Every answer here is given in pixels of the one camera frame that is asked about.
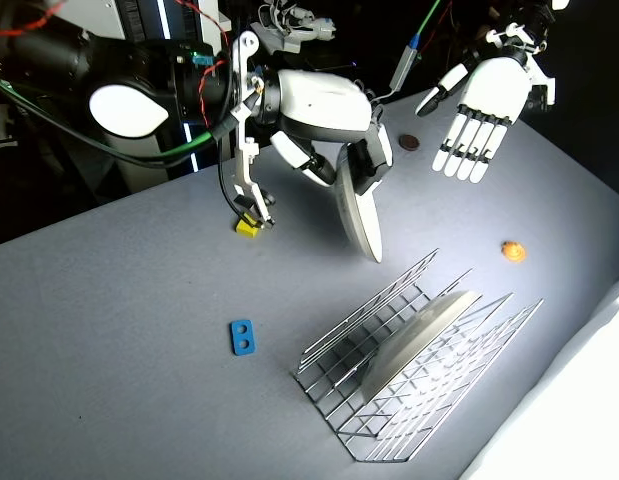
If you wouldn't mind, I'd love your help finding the white robot column blue light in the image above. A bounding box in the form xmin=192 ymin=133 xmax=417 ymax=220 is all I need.
xmin=83 ymin=0 xmax=231 ymax=194

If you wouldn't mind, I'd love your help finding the grey adapter with blue plug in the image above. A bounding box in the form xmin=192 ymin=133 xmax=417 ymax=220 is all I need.
xmin=390 ymin=33 xmax=423 ymax=95

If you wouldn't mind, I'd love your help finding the white round plate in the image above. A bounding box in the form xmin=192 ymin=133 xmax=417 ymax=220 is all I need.
xmin=360 ymin=289 xmax=484 ymax=404
xmin=334 ymin=143 xmax=384 ymax=265

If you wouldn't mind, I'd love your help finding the thin green cable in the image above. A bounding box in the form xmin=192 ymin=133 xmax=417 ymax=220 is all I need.
xmin=412 ymin=0 xmax=443 ymax=40

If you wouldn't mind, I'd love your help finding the yellow rectangular block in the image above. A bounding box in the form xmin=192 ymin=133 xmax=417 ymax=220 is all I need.
xmin=234 ymin=213 xmax=263 ymax=241

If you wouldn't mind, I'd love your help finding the orange swirl cookie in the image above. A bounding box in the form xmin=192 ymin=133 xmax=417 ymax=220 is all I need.
xmin=500 ymin=240 xmax=528 ymax=264

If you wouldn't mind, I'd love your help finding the silver wire plate rack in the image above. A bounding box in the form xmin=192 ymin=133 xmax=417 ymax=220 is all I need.
xmin=291 ymin=248 xmax=546 ymax=464

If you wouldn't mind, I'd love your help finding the white cloth backdrop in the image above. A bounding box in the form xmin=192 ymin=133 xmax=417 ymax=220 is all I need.
xmin=457 ymin=272 xmax=619 ymax=480

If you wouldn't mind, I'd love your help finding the blue block with two holes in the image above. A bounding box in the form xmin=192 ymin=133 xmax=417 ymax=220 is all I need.
xmin=228 ymin=319 xmax=257 ymax=357

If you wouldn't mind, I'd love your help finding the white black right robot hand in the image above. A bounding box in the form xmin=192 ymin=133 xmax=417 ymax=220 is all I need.
xmin=267 ymin=68 xmax=396 ymax=202

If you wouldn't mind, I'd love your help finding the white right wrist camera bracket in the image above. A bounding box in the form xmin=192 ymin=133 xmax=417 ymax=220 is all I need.
xmin=215 ymin=29 xmax=279 ymax=233

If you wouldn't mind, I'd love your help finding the thick green cable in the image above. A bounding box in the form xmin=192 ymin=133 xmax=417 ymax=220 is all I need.
xmin=0 ymin=74 xmax=228 ymax=164

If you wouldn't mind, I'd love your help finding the red black twisted wire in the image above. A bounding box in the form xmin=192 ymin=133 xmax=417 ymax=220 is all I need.
xmin=419 ymin=2 xmax=455 ymax=55
xmin=0 ymin=0 xmax=231 ymax=129

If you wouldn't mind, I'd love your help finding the white robot hand on stand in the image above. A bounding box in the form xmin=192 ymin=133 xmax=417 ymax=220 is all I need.
xmin=249 ymin=0 xmax=339 ymax=55

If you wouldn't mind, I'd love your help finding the black camera cable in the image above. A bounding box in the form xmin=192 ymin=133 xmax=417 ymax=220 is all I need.
xmin=216 ymin=147 xmax=246 ymax=222

